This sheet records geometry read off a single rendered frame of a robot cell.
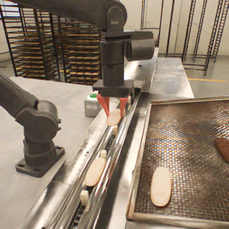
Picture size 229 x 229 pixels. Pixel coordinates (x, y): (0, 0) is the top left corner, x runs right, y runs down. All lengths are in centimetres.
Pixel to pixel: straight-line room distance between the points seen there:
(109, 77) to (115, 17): 13
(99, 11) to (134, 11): 710
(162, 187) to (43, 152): 32
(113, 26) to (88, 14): 6
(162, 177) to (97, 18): 35
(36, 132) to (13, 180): 15
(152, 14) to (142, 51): 700
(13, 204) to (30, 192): 4
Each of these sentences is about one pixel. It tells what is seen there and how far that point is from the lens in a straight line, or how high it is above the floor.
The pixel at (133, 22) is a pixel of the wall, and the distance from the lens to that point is 754.
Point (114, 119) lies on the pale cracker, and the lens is 52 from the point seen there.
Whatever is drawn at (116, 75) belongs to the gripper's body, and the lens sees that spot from 48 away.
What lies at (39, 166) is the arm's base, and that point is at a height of 84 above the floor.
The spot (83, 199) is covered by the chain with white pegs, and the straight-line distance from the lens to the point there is 43.
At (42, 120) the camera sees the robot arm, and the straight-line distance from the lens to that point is 48.
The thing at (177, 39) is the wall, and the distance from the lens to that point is 751.
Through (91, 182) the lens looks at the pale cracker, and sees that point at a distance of 46.
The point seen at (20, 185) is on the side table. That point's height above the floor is 82.
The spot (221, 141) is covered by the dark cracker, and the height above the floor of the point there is 93.
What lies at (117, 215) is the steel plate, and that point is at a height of 82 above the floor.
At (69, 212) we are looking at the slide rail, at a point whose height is 85.
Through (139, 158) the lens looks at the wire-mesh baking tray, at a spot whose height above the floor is 89.
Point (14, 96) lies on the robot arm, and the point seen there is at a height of 103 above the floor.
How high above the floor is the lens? 119
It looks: 28 degrees down
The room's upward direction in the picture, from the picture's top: straight up
